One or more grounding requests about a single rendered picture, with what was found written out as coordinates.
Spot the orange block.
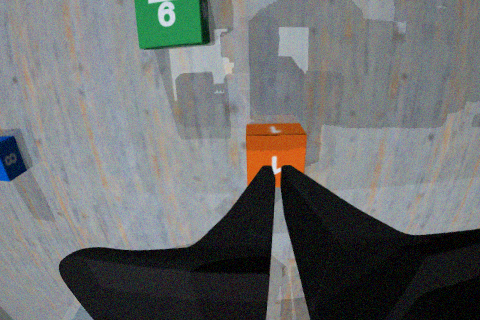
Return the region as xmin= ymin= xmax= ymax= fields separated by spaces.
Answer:
xmin=247 ymin=123 xmax=308 ymax=188

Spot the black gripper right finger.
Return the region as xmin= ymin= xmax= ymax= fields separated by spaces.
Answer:
xmin=280 ymin=165 xmax=480 ymax=320

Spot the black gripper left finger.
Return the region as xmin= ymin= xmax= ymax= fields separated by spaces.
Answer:
xmin=59 ymin=165 xmax=275 ymax=320

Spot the green block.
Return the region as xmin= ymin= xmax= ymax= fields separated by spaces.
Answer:
xmin=135 ymin=0 xmax=211 ymax=51

